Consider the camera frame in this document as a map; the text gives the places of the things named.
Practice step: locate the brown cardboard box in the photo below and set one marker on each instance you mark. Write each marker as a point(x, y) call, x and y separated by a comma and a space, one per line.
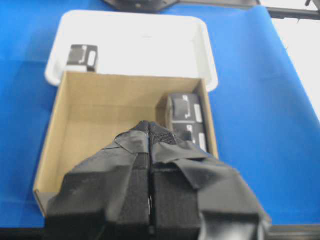
point(91, 109)

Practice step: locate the blue table mat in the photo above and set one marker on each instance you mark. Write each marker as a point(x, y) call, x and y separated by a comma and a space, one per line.
point(264, 122)

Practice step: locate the black dynamixel box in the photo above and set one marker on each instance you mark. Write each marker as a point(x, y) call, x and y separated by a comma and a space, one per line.
point(184, 107)
point(82, 58)
point(193, 132)

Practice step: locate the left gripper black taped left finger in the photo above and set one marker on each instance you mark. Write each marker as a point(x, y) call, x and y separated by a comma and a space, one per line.
point(106, 196)

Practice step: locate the white plastic tray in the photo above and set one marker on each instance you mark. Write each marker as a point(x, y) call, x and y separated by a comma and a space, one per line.
point(134, 44)

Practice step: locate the black metal frame rail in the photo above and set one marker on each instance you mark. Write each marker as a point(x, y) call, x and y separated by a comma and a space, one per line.
point(294, 9)

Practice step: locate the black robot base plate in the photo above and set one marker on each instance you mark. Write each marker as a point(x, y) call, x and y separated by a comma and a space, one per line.
point(153, 6)

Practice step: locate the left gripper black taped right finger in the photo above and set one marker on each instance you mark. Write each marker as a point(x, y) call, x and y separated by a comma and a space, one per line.
point(198, 197)

